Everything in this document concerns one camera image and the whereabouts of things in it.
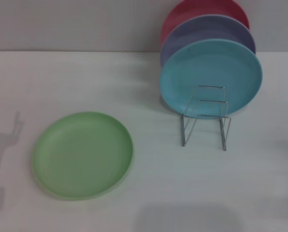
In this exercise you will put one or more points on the green plastic plate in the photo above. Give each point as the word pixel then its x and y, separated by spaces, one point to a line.
pixel 83 157

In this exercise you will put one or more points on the blue plastic plate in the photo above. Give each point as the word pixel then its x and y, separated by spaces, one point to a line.
pixel 206 70

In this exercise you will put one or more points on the purple plastic plate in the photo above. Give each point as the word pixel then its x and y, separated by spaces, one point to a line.
pixel 206 30

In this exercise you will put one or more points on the red plastic plate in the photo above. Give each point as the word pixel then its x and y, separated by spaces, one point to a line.
pixel 190 10

